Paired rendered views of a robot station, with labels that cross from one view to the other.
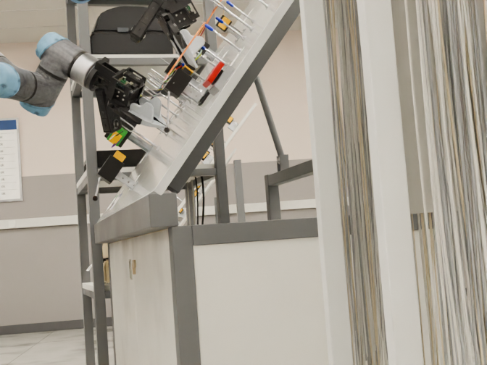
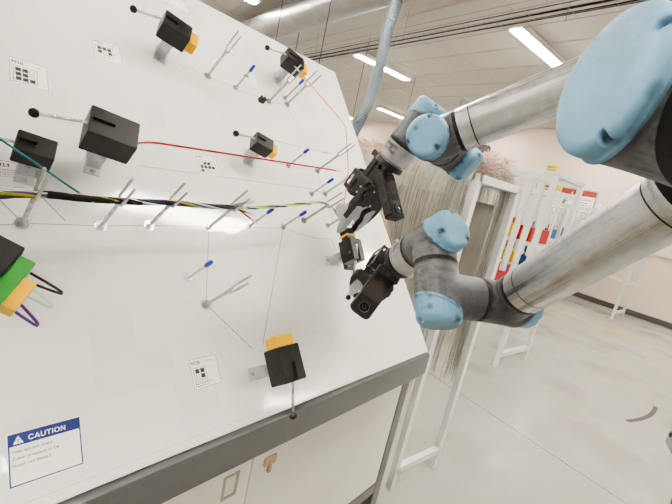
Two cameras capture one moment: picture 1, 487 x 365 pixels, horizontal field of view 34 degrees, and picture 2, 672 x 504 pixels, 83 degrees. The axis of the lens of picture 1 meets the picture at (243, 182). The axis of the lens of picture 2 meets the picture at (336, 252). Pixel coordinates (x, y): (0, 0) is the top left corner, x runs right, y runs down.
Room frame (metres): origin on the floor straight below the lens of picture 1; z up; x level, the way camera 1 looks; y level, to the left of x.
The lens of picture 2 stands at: (2.42, 0.88, 1.31)
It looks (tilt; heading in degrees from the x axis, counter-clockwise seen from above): 11 degrees down; 236
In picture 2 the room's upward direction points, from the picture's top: 12 degrees clockwise
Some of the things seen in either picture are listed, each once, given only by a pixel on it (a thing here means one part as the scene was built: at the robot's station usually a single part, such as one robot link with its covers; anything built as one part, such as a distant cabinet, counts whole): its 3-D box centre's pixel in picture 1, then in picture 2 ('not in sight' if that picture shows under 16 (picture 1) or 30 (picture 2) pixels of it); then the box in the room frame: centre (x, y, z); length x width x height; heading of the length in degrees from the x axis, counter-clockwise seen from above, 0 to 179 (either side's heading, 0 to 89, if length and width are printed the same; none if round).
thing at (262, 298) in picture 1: (249, 303); not in sight; (2.20, 0.01, 0.60); 1.17 x 0.58 x 0.40; 16
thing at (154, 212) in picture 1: (125, 224); (264, 426); (2.11, 0.32, 0.83); 1.18 x 0.05 x 0.06; 16
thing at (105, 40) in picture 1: (126, 39); not in sight; (2.95, 0.40, 1.56); 0.30 x 0.23 x 0.19; 108
